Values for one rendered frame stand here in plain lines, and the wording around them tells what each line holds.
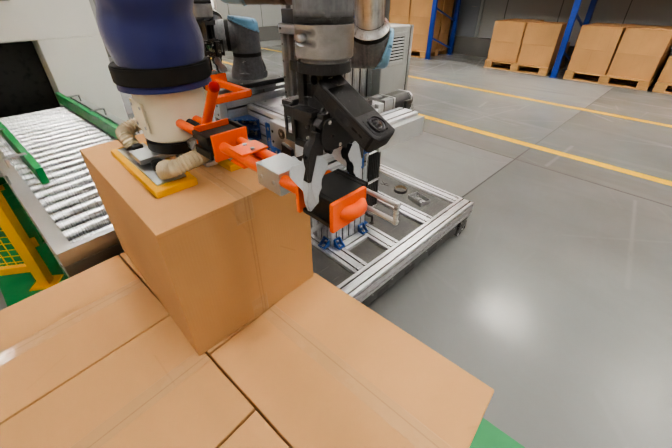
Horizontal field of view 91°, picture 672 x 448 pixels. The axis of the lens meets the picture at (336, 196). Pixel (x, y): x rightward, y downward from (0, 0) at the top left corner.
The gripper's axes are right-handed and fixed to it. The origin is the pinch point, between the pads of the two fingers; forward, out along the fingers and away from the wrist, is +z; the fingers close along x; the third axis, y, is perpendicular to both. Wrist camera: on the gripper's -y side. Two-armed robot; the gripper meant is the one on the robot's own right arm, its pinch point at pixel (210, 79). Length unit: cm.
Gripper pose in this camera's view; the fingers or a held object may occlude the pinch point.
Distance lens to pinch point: 137.4
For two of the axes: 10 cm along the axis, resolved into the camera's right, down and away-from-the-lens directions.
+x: 7.0, -3.7, 6.1
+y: 7.1, 3.7, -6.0
